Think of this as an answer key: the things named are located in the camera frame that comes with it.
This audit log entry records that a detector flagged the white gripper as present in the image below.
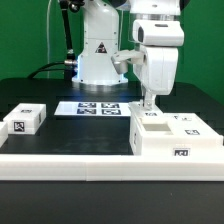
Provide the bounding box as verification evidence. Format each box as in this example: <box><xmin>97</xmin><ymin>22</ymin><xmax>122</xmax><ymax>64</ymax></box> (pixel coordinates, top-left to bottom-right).
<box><xmin>132</xmin><ymin>19</ymin><xmax>184</xmax><ymax>109</ymax></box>

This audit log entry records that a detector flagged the white cabinet door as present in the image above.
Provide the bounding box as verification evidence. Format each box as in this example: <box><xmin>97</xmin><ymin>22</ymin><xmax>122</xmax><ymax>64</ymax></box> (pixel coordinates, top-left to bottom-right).
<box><xmin>165</xmin><ymin>113</ymin><xmax>223</xmax><ymax>141</ymax></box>
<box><xmin>129</xmin><ymin>101</ymin><xmax>163</xmax><ymax>117</ymax></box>

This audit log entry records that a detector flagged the white cabinet body box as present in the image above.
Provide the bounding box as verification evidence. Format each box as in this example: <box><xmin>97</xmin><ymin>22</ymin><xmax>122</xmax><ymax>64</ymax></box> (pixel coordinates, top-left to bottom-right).
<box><xmin>129</xmin><ymin>113</ymin><xmax>224</xmax><ymax>158</ymax></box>

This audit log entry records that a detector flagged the white cabinet top block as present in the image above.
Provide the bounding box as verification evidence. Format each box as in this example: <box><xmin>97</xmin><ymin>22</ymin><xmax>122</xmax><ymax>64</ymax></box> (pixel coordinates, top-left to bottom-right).
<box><xmin>3</xmin><ymin>103</ymin><xmax>46</xmax><ymax>135</ymax></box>

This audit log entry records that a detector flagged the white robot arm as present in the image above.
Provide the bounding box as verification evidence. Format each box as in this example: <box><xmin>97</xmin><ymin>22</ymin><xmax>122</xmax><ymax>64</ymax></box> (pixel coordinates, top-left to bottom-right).
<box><xmin>73</xmin><ymin>0</ymin><xmax>184</xmax><ymax>109</ymax></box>

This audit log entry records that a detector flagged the white base marker plate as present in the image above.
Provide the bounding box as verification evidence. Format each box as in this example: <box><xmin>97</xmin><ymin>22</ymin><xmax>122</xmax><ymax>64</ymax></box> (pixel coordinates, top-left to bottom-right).
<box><xmin>55</xmin><ymin>101</ymin><xmax>139</xmax><ymax>117</ymax></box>

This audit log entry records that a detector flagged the white U-shaped fence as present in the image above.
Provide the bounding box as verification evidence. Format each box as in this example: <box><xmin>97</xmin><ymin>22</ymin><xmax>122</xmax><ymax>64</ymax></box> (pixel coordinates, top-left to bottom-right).
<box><xmin>0</xmin><ymin>121</ymin><xmax>224</xmax><ymax>182</ymax></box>

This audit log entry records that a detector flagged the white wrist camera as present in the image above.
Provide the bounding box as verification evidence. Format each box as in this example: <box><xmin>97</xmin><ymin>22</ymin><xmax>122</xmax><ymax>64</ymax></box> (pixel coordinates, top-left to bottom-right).
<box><xmin>111</xmin><ymin>50</ymin><xmax>144</xmax><ymax>74</ymax></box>

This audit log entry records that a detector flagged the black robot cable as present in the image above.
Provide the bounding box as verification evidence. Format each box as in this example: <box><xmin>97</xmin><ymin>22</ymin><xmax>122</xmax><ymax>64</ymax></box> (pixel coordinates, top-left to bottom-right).
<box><xmin>27</xmin><ymin>0</ymin><xmax>85</xmax><ymax>80</ymax></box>

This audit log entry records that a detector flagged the grey thin cable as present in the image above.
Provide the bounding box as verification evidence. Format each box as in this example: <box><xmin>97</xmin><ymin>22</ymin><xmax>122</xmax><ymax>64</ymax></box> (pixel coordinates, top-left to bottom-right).
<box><xmin>45</xmin><ymin>0</ymin><xmax>54</xmax><ymax>80</ymax></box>

